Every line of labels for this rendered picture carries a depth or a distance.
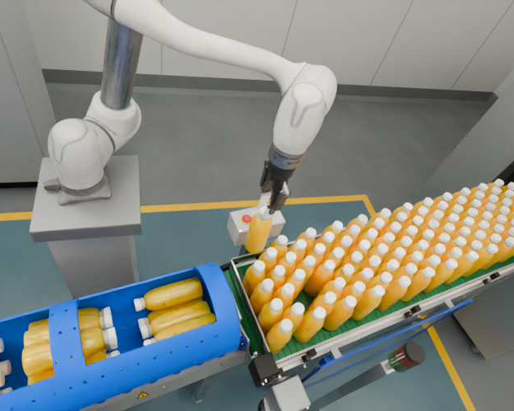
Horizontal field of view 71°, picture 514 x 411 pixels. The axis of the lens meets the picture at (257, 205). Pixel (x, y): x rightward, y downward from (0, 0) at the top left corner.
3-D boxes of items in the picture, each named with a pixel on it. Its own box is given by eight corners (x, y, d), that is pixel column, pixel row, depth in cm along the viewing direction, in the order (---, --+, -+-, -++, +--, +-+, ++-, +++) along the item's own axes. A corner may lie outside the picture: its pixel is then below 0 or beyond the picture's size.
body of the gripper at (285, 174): (264, 149, 95) (258, 173, 102) (277, 173, 91) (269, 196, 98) (289, 146, 98) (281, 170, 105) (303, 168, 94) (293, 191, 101)
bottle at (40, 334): (26, 355, 91) (104, 331, 98) (24, 329, 94) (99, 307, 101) (33, 360, 97) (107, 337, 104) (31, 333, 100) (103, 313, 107)
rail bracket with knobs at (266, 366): (244, 361, 125) (250, 352, 117) (263, 354, 128) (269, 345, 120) (255, 391, 120) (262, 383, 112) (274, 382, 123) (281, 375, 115)
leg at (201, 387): (190, 393, 196) (200, 362, 147) (201, 389, 198) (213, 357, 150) (193, 404, 193) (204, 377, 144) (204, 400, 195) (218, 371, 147)
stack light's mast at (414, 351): (374, 360, 114) (400, 344, 102) (389, 353, 116) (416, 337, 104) (386, 380, 111) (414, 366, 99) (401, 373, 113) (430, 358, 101)
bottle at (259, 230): (254, 257, 125) (263, 227, 111) (241, 244, 128) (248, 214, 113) (268, 245, 129) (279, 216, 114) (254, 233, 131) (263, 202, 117)
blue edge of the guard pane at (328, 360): (277, 386, 165) (312, 355, 126) (406, 329, 196) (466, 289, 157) (282, 398, 162) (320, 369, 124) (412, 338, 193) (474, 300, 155)
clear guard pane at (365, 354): (284, 395, 162) (320, 367, 125) (410, 336, 193) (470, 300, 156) (284, 396, 162) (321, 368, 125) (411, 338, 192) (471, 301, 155)
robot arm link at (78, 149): (46, 178, 128) (27, 130, 111) (81, 149, 140) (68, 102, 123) (85, 196, 126) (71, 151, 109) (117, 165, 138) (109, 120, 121)
